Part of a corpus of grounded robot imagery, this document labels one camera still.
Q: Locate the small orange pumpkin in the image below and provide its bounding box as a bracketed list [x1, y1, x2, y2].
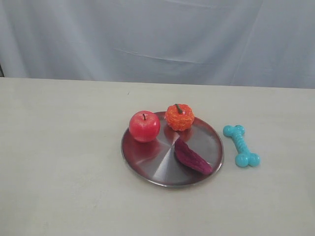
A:
[164, 104, 195, 131]

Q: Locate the purple sweet potato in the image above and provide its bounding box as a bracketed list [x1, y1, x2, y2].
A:
[174, 138, 213, 175]

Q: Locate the teal toy bone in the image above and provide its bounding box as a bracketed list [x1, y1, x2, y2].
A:
[223, 124, 260, 168]

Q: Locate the round stainless steel plate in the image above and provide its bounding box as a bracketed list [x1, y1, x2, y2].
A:
[121, 112, 224, 188]

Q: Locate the red apple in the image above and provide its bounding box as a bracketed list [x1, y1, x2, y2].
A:
[128, 111, 160, 143]

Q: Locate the white backdrop cloth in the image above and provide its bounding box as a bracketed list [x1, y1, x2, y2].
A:
[0, 0, 315, 88]

